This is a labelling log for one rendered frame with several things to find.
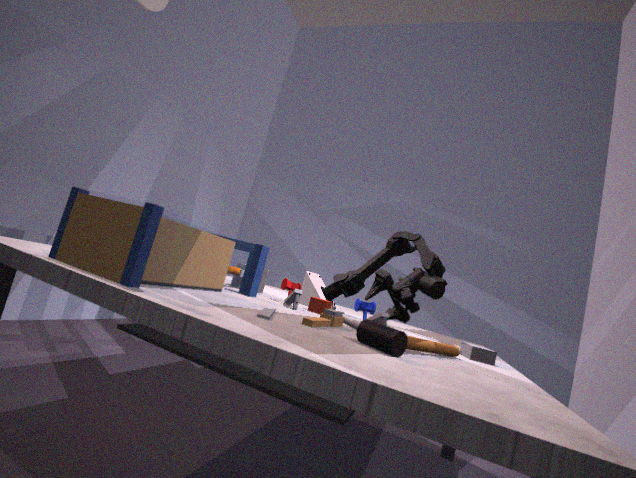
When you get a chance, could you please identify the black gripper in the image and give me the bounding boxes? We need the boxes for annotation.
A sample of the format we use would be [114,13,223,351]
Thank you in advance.
[365,269,416,323]

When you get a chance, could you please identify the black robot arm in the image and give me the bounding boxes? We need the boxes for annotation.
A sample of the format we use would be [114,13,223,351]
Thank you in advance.
[321,231,448,314]

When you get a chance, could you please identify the black mallet with wooden handle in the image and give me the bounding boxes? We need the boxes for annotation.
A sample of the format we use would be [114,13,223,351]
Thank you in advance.
[357,320,460,358]

